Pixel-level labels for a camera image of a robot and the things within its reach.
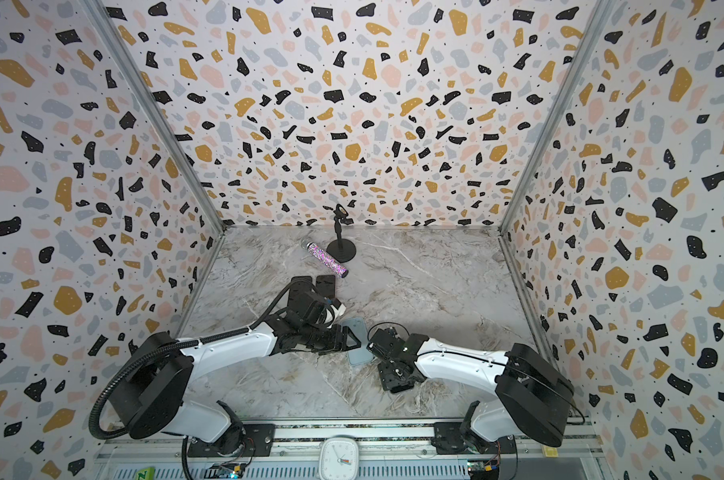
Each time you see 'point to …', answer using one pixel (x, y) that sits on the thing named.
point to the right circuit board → (483, 469)
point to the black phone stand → (342, 250)
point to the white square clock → (339, 458)
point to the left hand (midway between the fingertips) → (355, 343)
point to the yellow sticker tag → (551, 451)
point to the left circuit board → (224, 470)
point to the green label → (145, 474)
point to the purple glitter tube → (324, 258)
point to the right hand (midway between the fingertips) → (389, 373)
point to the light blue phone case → (359, 326)
